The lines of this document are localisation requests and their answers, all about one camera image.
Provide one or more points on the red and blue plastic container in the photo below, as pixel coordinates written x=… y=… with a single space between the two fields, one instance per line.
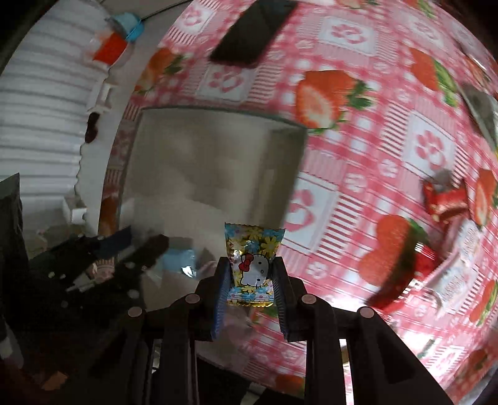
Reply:
x=113 y=44

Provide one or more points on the light blue snack packet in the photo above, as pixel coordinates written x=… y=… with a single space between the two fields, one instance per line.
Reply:
x=179 y=261

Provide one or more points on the small black object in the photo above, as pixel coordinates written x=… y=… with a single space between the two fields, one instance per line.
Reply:
x=91 y=126

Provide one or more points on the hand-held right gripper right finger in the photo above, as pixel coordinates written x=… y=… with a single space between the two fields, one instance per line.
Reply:
x=281 y=300

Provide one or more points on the white cardboard box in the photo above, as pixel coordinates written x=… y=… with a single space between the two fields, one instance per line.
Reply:
x=214 y=175

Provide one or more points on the grey snack packet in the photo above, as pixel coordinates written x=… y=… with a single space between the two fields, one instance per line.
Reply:
x=480 y=111

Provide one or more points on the white plastic bracket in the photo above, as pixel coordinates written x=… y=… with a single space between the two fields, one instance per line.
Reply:
x=102 y=96

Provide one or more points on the cartoon cat flower snack packet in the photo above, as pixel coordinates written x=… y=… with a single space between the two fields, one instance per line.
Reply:
x=253 y=264

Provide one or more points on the small white box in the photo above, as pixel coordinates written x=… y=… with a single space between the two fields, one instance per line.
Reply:
x=77 y=213

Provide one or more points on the white ribbed panel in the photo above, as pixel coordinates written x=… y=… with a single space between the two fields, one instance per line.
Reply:
x=42 y=117

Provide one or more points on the strawberry print pink tablecloth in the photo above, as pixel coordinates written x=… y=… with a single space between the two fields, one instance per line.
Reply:
x=362 y=155

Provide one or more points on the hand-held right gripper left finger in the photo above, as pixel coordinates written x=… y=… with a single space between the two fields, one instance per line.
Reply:
x=220 y=300

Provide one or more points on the red white print snack packet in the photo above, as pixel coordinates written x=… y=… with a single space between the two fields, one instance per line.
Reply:
x=445 y=202

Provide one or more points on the long red silver snack packet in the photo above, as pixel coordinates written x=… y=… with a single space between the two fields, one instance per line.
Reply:
x=404 y=274

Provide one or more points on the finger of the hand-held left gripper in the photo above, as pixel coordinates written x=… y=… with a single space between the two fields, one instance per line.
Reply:
x=116 y=242
x=149 y=251

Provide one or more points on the white pink cookie packet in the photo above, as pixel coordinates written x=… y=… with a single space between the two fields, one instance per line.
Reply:
x=459 y=268

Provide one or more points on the black smartphone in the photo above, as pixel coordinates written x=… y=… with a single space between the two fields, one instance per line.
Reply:
x=253 y=31

